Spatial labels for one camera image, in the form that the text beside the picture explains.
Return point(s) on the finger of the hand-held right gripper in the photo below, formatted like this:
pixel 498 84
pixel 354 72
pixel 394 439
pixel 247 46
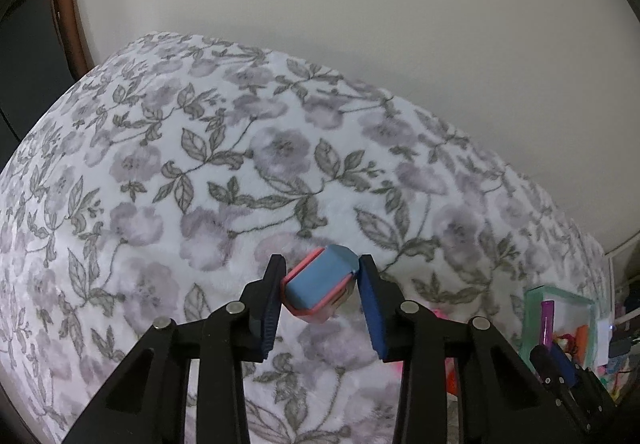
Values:
pixel 545 366
pixel 565 361

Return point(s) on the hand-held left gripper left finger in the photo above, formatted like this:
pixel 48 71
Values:
pixel 270 319

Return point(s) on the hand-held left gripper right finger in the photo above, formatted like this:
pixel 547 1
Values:
pixel 372 319

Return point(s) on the magenta plastic bar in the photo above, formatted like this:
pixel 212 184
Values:
pixel 548 321

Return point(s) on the white tray with green rim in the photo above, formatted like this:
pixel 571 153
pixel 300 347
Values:
pixel 570 314

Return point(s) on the small blue and pink box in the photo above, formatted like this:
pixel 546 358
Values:
pixel 315 284

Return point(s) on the orange plastic piece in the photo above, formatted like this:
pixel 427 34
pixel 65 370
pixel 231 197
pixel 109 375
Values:
pixel 582 336

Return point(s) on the white device box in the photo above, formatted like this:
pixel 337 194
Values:
pixel 604 341

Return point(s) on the floral blanket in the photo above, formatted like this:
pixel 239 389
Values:
pixel 150 173

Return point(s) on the dark cabinet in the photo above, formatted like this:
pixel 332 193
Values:
pixel 25 63

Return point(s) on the brown wooden headboard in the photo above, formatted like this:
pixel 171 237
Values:
pixel 72 23

